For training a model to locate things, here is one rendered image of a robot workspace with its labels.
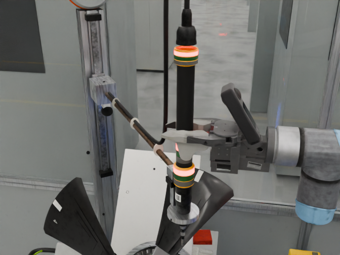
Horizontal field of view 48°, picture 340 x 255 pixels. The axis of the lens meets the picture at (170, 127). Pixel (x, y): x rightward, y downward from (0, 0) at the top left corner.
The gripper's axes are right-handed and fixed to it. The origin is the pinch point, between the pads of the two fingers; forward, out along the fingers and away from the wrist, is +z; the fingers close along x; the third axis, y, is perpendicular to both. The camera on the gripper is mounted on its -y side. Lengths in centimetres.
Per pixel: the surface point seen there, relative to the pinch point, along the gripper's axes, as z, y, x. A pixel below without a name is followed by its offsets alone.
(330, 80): -45, 10, 70
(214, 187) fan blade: -8.8, 22.9, 15.0
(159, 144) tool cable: 4.3, 9.1, 9.7
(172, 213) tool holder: -0.9, 19.5, -1.6
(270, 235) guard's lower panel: -32, 82, 70
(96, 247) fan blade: 20.5, 38.6, 5.2
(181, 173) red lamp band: -2.8, 8.8, -2.3
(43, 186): 73, 68, 70
